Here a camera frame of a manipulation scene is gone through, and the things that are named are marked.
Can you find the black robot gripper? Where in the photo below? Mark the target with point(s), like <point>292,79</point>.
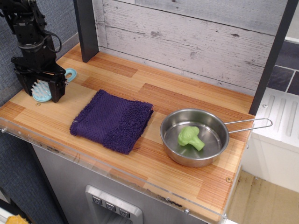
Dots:
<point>38,62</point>

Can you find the light blue toy brush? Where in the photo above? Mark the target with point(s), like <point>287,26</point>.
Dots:
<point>41,91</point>

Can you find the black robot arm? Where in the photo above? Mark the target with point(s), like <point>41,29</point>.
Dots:
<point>26,22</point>

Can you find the purple terry rag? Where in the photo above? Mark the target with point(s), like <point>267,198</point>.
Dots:
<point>114,122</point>

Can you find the clear acrylic edge guard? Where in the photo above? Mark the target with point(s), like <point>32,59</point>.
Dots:
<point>69,171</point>

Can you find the yellow object at corner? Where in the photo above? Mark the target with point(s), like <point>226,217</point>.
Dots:
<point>16,220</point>

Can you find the grey dispenser button panel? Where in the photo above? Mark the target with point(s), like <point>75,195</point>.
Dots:
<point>108,209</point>

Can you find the green toy broccoli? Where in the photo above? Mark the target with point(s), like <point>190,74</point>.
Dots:
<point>189,135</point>

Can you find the small steel pan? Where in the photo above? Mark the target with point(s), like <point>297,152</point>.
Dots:
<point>212,131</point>

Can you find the white toy sink drainboard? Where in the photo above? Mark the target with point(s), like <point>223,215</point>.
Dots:
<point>278,113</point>

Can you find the dark right upright post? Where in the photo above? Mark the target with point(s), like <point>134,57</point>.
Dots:
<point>273,55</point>

